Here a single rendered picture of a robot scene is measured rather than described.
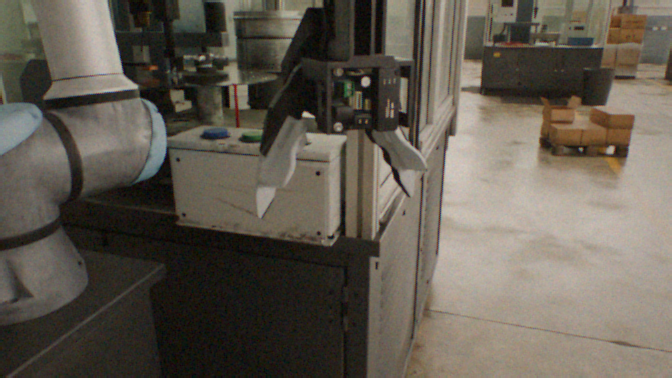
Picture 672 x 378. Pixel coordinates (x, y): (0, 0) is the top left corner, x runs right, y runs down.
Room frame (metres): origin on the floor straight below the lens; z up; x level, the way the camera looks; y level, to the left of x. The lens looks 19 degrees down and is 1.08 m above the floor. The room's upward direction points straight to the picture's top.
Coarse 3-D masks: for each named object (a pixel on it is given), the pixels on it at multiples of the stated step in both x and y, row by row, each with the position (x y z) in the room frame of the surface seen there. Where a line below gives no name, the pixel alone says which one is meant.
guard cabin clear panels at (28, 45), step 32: (0, 0) 1.99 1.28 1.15; (224, 0) 2.35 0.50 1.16; (256, 0) 2.30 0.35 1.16; (288, 0) 2.25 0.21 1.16; (320, 0) 2.21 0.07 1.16; (448, 0) 1.75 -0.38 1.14; (0, 32) 1.96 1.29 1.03; (32, 32) 2.09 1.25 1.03; (448, 32) 1.83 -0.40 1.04; (0, 64) 1.93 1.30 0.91; (448, 64) 1.91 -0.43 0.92
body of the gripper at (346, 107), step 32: (352, 0) 0.36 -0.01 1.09; (384, 0) 0.38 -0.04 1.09; (352, 32) 0.36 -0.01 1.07; (384, 32) 0.38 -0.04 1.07; (320, 64) 0.36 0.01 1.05; (352, 64) 0.36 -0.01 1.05; (384, 64) 0.37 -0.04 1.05; (320, 96) 0.37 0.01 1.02; (352, 96) 0.37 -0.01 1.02; (384, 96) 0.37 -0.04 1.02; (320, 128) 0.36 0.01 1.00; (352, 128) 0.37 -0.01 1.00; (384, 128) 0.37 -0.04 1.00
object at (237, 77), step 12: (168, 72) 1.26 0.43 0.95; (240, 72) 1.27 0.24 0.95; (252, 72) 1.27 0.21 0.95; (264, 72) 1.26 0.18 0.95; (144, 84) 1.03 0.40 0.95; (156, 84) 1.02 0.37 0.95; (168, 84) 1.02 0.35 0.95; (180, 84) 1.02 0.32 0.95; (192, 84) 1.02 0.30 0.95; (204, 84) 1.02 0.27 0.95; (216, 84) 1.02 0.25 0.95; (228, 84) 1.03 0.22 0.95; (240, 84) 1.04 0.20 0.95
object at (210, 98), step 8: (200, 88) 1.13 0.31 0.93; (208, 88) 1.13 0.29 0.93; (216, 88) 1.14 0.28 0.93; (200, 96) 1.13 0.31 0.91; (208, 96) 1.13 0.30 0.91; (216, 96) 1.14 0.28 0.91; (200, 104) 1.13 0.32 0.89; (208, 104) 1.13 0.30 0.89; (216, 104) 1.14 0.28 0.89; (200, 112) 1.14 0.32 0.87; (208, 112) 1.13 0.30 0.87; (216, 112) 1.14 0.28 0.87; (200, 120) 1.14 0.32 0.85; (208, 120) 1.13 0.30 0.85; (216, 120) 1.14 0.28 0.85
